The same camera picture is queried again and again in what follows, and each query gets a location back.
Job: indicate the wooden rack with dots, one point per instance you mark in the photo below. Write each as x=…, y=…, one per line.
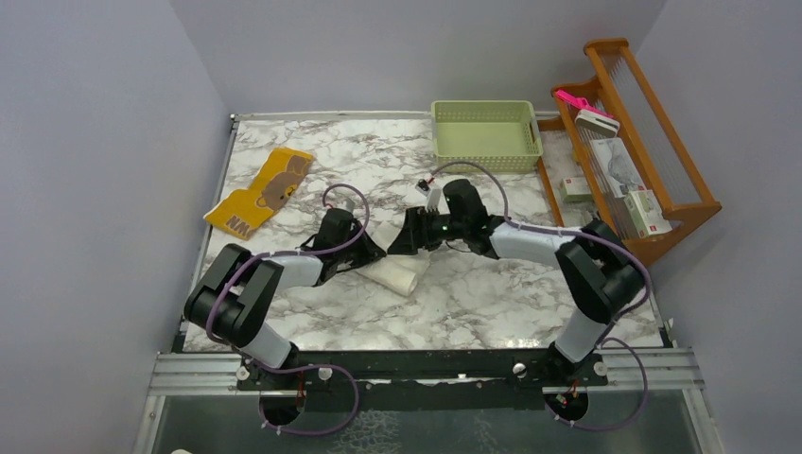
x=620, y=88

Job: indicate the pink clip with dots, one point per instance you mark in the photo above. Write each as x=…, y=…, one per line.
x=579, y=103

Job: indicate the white towel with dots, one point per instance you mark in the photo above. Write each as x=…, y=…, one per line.
x=398, y=273

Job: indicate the green plastic basket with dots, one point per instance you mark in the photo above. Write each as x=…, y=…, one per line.
x=500, y=135

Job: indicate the small white green box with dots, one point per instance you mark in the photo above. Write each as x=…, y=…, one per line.
x=575, y=189

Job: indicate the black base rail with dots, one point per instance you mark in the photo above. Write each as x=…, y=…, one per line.
x=340, y=381

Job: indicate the white green box upper shelf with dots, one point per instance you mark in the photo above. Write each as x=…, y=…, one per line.
x=646, y=213

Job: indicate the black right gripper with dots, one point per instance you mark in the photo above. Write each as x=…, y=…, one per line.
x=415, y=234

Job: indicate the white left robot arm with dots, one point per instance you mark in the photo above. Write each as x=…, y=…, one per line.
x=233, y=297

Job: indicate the yellow bear towel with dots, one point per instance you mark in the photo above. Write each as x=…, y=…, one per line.
x=244, y=211

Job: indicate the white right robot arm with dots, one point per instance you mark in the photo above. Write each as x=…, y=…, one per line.
x=601, y=275

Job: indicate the white grey box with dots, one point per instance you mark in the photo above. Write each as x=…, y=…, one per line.
x=599, y=123

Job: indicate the clear plastic package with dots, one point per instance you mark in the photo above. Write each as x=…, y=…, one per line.
x=617, y=166

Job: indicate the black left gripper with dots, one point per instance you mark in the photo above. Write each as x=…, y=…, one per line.
x=370, y=253

